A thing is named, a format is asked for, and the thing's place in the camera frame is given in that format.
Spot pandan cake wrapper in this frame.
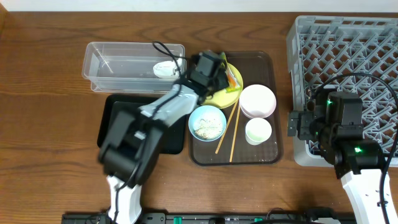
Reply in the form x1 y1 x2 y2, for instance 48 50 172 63
220 52 241 93

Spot yellow plate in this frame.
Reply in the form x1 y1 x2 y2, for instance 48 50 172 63
203 63 243 109

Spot white green cup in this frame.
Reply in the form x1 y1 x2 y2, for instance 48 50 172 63
245 118 272 146

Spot pink bowl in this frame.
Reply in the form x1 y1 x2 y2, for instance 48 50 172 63
239 84 277 118

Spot white tissue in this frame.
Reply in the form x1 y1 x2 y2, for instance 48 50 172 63
153 58 183 80

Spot blue bowl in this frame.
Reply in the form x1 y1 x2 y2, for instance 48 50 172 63
188 105 226 142

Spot rice leftovers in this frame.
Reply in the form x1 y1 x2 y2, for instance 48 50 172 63
193 115 223 141

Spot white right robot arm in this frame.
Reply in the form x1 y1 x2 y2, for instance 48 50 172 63
287 89 397 223

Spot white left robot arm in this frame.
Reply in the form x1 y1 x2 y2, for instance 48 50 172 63
98 59 229 223

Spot grey dishwasher rack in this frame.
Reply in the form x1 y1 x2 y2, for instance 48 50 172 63
287 16 397 154

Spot brown serving tray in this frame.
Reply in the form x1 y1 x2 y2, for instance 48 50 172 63
188 52 283 166

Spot left wooden chopstick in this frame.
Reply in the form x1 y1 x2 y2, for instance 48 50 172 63
215 101 238 154

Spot wooden chopstick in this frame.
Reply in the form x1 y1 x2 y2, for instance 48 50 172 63
215 101 238 154
229 105 240 163

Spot right wooden chopstick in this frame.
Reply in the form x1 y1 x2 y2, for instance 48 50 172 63
229 105 240 163

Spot black tray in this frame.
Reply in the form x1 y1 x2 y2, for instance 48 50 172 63
97 94 187 154

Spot clear plastic bin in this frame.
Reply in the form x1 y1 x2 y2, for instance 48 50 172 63
81 42 186 93

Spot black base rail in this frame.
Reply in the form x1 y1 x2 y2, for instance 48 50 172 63
60 212 355 224

